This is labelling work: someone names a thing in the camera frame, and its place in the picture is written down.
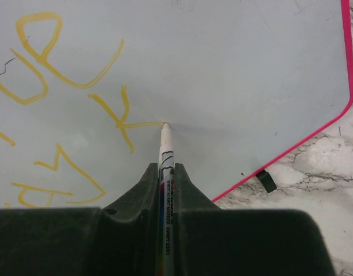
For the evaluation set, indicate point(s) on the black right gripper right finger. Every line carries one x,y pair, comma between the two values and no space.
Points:
209,240

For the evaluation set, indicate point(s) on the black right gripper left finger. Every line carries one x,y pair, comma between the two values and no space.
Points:
119,239

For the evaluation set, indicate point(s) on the pink framed whiteboard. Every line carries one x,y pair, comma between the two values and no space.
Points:
85,87

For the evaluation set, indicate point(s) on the black whiteboard clip far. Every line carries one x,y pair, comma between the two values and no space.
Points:
267,181

